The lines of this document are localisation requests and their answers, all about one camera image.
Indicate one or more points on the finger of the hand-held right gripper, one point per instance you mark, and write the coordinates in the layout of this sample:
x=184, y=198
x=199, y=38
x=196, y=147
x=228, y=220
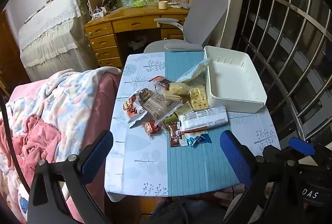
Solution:
x=302, y=146
x=275, y=153

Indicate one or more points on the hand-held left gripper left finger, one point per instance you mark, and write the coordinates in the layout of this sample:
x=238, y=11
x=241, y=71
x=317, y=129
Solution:
x=99, y=147

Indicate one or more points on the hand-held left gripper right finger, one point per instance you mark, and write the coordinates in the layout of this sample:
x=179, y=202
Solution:
x=233, y=156

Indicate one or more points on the small blue snack packet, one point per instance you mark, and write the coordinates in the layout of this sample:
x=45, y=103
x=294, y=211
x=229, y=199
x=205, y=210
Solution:
x=198, y=139

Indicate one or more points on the clear yellow cracker packet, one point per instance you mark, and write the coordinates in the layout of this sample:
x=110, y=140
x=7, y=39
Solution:
x=198, y=98

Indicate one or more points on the clear dark dried-fruit packet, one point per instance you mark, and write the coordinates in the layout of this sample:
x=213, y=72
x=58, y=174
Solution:
x=145, y=94

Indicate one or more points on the brown-labelled clear snack packet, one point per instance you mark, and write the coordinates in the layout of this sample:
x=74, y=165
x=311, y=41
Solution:
x=158, y=107

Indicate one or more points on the white plastic bin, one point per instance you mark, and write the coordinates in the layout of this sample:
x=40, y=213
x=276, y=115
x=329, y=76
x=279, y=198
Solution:
x=233, y=79

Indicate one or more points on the beige bread packet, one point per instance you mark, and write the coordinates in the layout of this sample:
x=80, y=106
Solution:
x=179, y=88

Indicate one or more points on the light blue snack packet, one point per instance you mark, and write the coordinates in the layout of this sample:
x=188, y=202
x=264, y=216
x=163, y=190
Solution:
x=193, y=71

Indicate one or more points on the orange snack packet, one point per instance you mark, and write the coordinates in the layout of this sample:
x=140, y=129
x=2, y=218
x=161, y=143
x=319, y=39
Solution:
x=194, y=133

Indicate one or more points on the long white snack packet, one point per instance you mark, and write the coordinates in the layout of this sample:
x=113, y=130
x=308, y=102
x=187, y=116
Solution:
x=205, y=119

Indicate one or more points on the red and white snack packet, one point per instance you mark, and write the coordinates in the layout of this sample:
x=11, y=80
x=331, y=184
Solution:
x=133, y=111

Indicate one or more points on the small red snack packet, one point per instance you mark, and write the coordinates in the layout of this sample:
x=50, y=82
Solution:
x=151, y=127

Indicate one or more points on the pastel floral blanket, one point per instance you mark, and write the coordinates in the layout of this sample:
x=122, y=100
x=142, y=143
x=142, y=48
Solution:
x=64, y=99

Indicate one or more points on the brown drink sachet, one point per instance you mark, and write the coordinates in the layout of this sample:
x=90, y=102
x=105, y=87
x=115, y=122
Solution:
x=175, y=136

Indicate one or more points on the rumpled pink cloth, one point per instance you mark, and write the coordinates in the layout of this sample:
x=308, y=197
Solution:
x=39, y=141

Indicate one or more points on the green snack packet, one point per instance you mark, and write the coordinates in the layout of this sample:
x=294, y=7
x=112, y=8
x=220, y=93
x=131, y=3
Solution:
x=172, y=118

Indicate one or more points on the beige wafer packet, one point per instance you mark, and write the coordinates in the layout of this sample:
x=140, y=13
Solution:
x=171, y=96

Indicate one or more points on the red-labelled clear date packet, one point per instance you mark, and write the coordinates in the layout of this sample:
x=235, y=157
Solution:
x=159, y=80

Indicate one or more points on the dark plastic bag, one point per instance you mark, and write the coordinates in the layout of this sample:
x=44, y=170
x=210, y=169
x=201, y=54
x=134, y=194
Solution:
x=137, y=42

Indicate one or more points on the metal window grille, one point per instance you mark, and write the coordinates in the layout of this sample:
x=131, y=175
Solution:
x=285, y=32

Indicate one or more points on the lace-covered cabinet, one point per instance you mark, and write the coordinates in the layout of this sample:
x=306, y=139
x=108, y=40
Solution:
x=51, y=32

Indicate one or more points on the wooden desk with drawers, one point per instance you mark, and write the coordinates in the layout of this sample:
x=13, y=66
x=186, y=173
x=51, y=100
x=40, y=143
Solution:
x=134, y=22

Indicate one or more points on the dark wooden wardrobe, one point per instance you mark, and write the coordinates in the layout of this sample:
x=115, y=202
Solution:
x=7, y=53

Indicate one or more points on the white power strip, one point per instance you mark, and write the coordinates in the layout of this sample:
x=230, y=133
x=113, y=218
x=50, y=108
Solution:
x=99, y=13

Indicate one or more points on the grey office chair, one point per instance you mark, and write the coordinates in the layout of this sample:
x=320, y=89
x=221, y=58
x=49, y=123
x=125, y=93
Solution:
x=205, y=19

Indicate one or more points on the dark floral pouch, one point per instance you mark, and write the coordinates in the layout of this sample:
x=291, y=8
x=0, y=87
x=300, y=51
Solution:
x=111, y=3

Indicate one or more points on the green plastic packets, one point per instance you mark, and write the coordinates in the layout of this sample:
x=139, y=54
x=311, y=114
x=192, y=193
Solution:
x=140, y=1

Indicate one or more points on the cream cup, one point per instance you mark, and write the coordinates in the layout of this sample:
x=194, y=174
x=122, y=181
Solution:
x=163, y=5

